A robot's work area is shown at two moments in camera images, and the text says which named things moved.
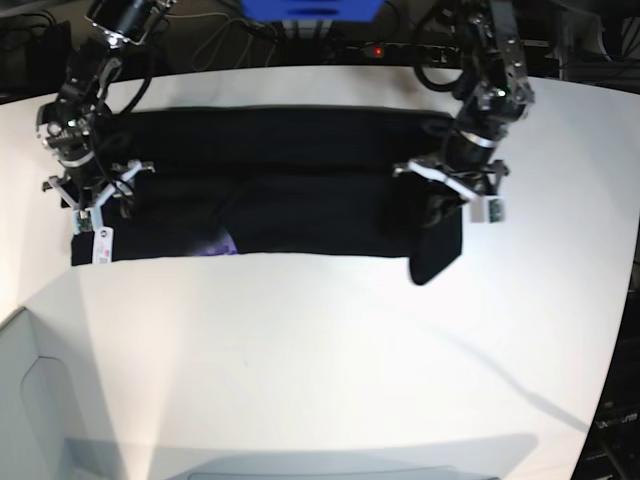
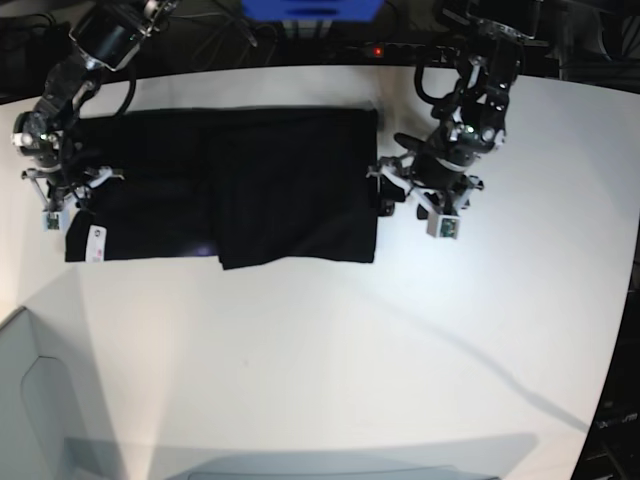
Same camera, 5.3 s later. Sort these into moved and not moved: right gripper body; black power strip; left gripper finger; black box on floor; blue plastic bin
Moved: right gripper body; left gripper finger
Not moved: black power strip; black box on floor; blue plastic bin
